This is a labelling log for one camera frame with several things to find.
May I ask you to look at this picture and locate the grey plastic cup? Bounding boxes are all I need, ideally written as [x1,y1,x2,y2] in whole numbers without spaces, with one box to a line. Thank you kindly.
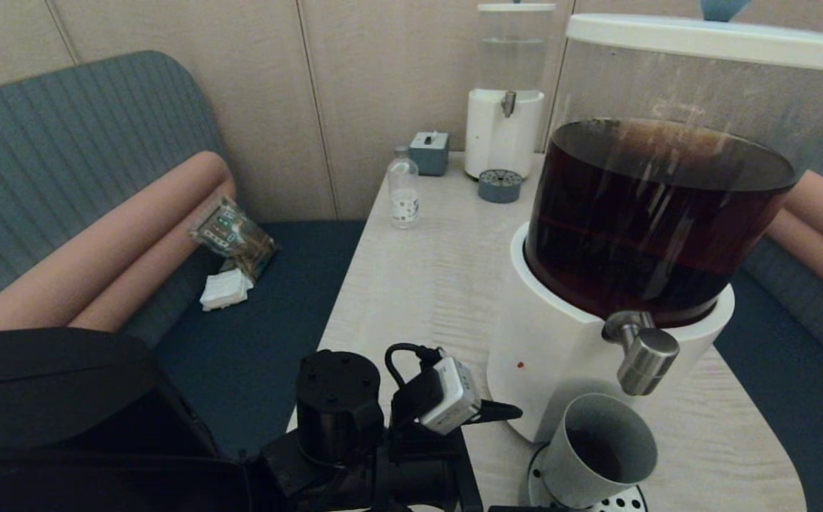
[541,393,659,510]

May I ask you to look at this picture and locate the large metal dispenser tap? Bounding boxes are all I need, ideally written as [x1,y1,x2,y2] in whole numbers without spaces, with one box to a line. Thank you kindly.
[602,311,681,397]

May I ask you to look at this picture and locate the large white tea dispenser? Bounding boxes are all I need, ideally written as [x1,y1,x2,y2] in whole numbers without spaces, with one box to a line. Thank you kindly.
[486,14,823,445]

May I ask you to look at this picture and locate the round metal drip tray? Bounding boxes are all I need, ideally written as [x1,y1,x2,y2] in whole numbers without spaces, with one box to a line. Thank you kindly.
[527,444,650,512]

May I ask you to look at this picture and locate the small blue drip tray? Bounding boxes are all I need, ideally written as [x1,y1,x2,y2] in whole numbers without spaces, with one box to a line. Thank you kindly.
[477,169,524,204]

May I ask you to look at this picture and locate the dark blue seat cushion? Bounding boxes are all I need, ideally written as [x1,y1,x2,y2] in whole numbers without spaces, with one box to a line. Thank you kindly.
[710,274,823,512]
[123,222,368,456]

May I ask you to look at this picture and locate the clear plastic bottle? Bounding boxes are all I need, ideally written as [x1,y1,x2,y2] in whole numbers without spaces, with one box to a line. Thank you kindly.
[388,146,420,229]

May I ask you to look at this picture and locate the grey-blue square box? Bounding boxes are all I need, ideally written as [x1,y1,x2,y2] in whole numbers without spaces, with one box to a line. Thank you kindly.
[409,131,450,177]

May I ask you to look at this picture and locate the white paper napkins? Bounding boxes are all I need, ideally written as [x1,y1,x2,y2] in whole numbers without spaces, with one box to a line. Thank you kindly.
[199,268,255,311]

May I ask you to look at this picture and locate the small white water dispenser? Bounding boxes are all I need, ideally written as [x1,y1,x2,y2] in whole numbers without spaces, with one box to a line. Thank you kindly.
[464,4,556,181]

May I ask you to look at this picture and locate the clear snack packet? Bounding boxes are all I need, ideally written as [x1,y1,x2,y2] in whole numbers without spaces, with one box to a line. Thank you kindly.
[189,197,278,281]

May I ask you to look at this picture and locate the grey ribbed sofa backrest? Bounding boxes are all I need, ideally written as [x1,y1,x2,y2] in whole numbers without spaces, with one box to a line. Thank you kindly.
[0,50,233,349]
[738,78,823,390]

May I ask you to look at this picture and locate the small white dispenser lid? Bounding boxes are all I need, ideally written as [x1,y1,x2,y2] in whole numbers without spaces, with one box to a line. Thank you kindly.
[477,0,556,14]

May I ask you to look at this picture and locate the large white dispenser lid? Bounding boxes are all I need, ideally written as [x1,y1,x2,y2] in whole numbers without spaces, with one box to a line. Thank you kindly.
[566,0,823,74]

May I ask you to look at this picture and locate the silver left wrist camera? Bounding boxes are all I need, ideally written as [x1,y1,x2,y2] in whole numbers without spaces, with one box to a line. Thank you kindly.
[420,356,483,436]

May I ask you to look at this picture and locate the black left camera cable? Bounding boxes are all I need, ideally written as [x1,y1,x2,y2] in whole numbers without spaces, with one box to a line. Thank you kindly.
[385,343,444,390]

